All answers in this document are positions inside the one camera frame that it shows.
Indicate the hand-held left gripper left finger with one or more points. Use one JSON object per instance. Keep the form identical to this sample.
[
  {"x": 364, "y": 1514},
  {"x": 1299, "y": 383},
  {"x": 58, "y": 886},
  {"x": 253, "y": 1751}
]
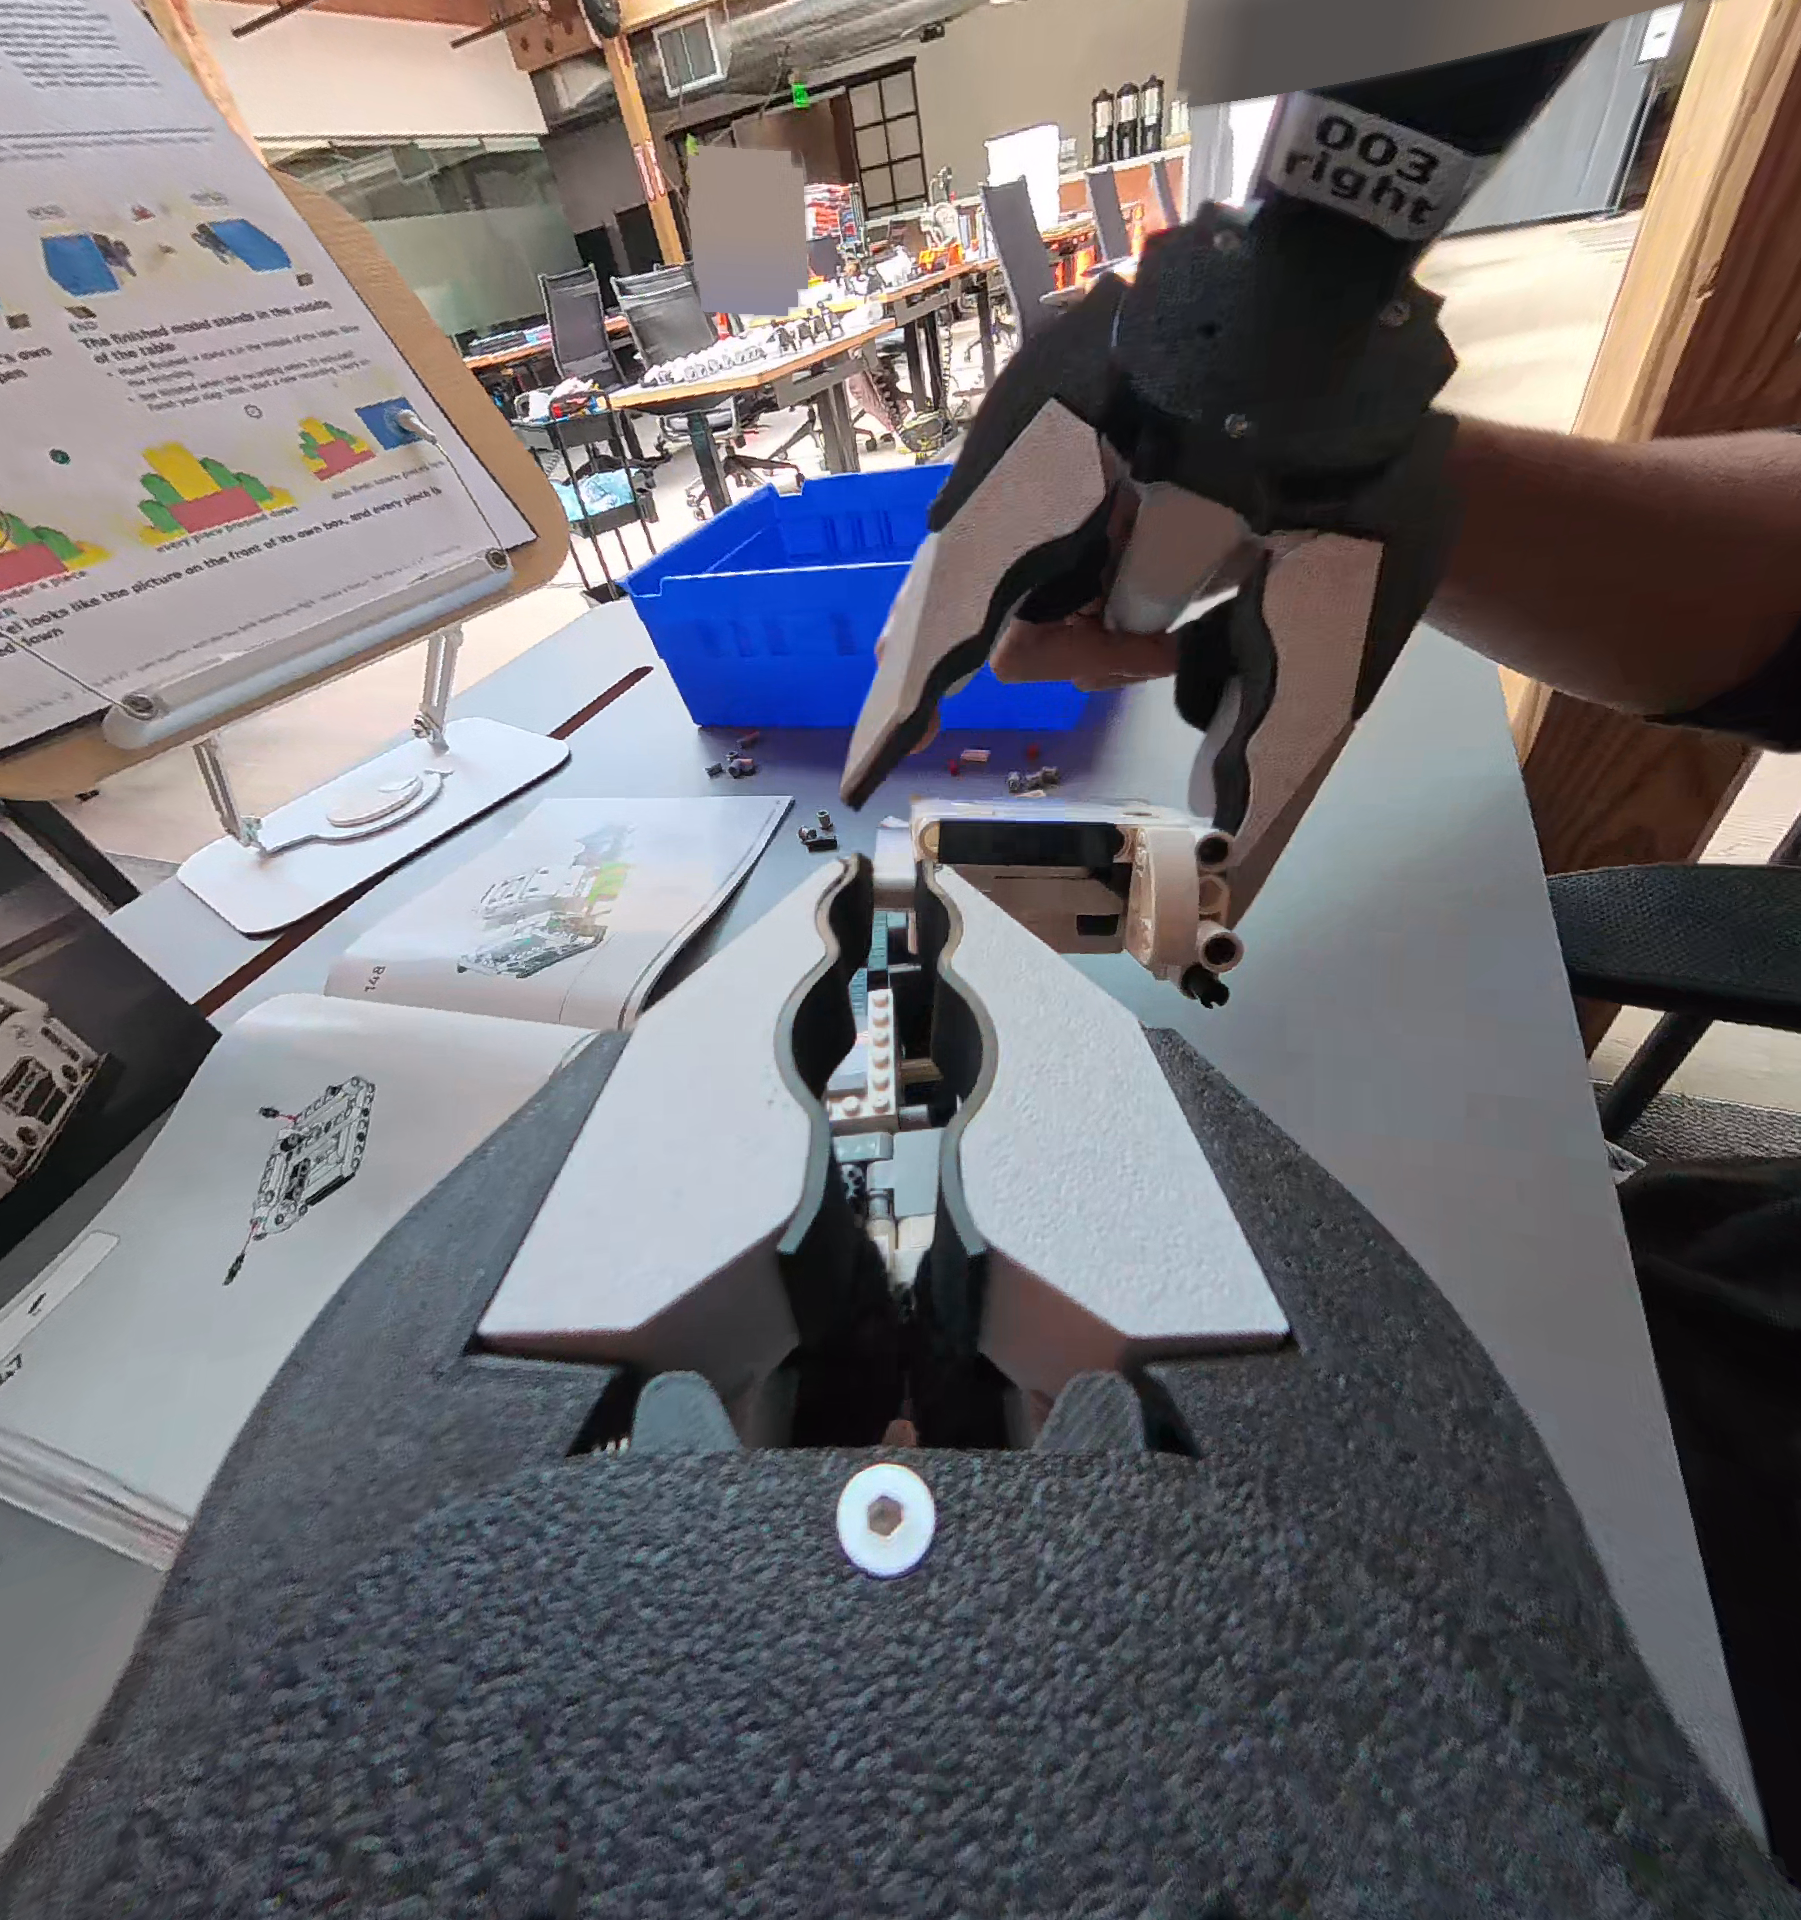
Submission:
[{"x": 659, "y": 1170}]

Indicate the wooden ceiling post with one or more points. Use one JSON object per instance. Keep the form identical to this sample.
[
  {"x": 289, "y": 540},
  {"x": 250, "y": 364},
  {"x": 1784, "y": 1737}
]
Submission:
[{"x": 642, "y": 151}]

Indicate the lego truck model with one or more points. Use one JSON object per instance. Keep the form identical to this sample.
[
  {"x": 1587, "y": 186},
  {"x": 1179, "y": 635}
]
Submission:
[{"x": 879, "y": 1049}]

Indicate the black utility cart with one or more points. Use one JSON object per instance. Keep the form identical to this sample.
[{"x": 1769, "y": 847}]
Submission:
[{"x": 593, "y": 480}]

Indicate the instruction sheet on stand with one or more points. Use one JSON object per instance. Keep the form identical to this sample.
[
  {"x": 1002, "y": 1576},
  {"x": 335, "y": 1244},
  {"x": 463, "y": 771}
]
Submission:
[{"x": 390, "y": 779}]

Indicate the black office chair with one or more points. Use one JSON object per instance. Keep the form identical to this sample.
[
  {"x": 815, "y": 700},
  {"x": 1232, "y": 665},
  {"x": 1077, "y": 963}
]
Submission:
[
  {"x": 579, "y": 322},
  {"x": 669, "y": 322}
]

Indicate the white lego cab module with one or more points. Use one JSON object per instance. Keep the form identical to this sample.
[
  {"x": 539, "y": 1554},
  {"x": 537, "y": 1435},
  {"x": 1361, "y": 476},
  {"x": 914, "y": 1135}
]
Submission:
[{"x": 1179, "y": 886}]

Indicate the wooden pillar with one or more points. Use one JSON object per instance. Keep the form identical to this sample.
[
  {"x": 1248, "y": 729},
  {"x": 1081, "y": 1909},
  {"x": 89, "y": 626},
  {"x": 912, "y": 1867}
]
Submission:
[{"x": 1666, "y": 375}]

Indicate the long office desk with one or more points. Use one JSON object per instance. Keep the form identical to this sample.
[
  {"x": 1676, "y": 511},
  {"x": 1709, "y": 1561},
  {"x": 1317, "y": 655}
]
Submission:
[{"x": 752, "y": 375}]

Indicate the person's right forearm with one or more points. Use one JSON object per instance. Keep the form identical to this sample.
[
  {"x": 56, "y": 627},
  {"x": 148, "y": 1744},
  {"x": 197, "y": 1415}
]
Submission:
[{"x": 1605, "y": 570}]

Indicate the blue plastic bin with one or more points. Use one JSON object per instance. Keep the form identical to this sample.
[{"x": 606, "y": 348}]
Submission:
[{"x": 780, "y": 614}]

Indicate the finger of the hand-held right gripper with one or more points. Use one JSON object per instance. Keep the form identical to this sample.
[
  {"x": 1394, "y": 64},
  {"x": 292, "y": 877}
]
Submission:
[
  {"x": 1314, "y": 675},
  {"x": 976, "y": 557}
]

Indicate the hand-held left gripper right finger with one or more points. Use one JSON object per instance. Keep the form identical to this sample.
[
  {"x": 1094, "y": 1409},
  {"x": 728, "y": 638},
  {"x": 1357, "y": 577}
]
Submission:
[{"x": 1110, "y": 1186}]

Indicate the black lego set box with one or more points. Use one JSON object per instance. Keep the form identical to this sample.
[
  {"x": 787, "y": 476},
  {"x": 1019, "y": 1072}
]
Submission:
[{"x": 29, "y": 1036}]

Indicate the printed instruction sheet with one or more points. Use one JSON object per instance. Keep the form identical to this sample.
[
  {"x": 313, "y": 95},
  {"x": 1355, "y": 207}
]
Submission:
[{"x": 164, "y": 375}]

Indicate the black mesh chair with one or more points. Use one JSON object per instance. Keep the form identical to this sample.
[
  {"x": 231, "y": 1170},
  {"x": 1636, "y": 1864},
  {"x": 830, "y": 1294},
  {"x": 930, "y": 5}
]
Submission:
[{"x": 1695, "y": 946}]

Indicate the person's right hand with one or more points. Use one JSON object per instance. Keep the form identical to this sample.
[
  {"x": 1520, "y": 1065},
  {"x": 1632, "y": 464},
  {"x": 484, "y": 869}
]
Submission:
[{"x": 1081, "y": 652}]

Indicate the open instruction booklet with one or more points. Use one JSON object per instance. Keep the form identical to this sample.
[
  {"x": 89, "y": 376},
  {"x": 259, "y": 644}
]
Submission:
[{"x": 390, "y": 959}]

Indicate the scattered small lego pieces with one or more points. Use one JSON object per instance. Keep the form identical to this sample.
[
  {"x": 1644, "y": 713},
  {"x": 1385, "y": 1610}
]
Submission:
[{"x": 825, "y": 824}]

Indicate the grey office chair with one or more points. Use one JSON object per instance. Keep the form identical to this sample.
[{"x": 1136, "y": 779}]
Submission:
[{"x": 1019, "y": 255}]

